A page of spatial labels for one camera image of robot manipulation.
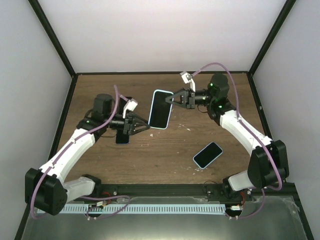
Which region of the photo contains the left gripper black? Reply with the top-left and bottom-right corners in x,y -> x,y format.
104,112 -> 150,136

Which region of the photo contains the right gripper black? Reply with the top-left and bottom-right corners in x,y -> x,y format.
165,88 -> 215,110

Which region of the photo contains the blue phone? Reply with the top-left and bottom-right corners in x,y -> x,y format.
115,132 -> 130,145

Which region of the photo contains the black phone case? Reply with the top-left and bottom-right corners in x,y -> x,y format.
117,98 -> 127,115

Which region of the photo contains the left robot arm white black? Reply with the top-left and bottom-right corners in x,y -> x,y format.
25,93 -> 150,216

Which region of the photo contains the metal front plate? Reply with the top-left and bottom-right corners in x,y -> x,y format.
22,196 -> 309,240

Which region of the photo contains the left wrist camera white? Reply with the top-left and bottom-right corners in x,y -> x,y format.
122,98 -> 138,119

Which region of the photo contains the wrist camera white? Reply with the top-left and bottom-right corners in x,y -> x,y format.
180,71 -> 196,92
122,98 -> 138,119

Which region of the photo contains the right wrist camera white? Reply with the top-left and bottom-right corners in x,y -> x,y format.
180,71 -> 196,92

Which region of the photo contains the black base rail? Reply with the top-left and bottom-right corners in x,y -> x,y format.
73,183 -> 296,202

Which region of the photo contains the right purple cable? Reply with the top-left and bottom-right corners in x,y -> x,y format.
191,62 -> 283,220

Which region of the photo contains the light-blue slotted cable duct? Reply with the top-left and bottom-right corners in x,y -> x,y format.
59,202 -> 226,215

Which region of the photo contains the black enclosure frame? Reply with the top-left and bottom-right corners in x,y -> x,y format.
13,0 -> 315,240

